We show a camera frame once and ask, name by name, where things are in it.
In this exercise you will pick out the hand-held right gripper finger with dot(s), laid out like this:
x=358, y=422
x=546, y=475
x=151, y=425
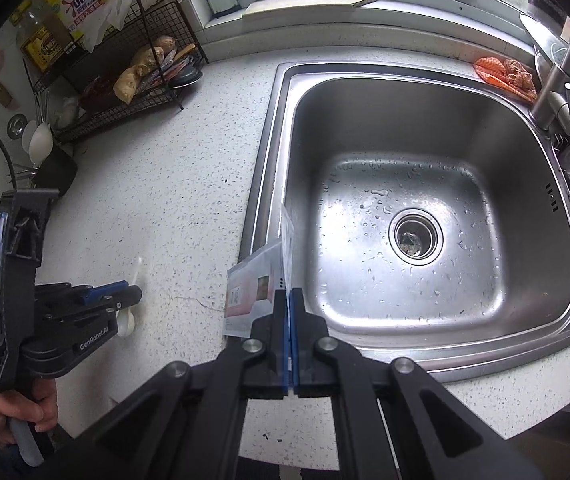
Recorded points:
x=285, y=340
x=297, y=340

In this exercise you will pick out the red seasoning packet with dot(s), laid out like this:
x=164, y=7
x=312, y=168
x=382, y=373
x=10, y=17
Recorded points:
x=175, y=62

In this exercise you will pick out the glass pot lid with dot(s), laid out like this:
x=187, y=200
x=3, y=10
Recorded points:
x=545, y=40

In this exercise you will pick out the white ladle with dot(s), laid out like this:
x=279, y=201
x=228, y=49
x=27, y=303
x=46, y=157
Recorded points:
x=27, y=135
x=42, y=142

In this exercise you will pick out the white window frame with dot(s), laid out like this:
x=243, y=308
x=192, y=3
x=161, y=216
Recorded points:
x=365, y=16

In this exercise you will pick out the metal drain strainer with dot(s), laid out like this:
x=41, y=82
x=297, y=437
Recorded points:
x=416, y=236

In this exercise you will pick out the white plastic bag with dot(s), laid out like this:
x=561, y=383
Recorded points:
x=115, y=10

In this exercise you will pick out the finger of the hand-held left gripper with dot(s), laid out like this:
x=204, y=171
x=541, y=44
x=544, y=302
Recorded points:
x=125, y=297
x=80, y=288

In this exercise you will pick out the ginger piece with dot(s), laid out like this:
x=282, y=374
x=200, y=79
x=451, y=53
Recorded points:
x=132, y=87
x=160, y=50

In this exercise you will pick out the stainless steel sink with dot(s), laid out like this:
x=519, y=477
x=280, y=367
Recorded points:
x=415, y=135

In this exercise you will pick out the dark red bag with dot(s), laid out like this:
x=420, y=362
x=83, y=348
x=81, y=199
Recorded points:
x=97, y=92

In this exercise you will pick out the stainless steel faucet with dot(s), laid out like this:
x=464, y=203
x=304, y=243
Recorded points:
x=555, y=80

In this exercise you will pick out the white plastic spoon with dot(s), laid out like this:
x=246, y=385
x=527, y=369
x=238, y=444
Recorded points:
x=126, y=325

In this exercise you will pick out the cooking oil bottle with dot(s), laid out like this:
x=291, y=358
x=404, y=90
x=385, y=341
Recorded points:
x=42, y=45

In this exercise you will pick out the black utensil holder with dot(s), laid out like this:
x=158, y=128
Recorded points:
x=57, y=172

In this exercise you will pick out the orange cloth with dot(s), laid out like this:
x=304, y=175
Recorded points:
x=505, y=77

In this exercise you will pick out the white and pink sachet packet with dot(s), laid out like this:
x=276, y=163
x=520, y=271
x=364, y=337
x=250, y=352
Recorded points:
x=255, y=290

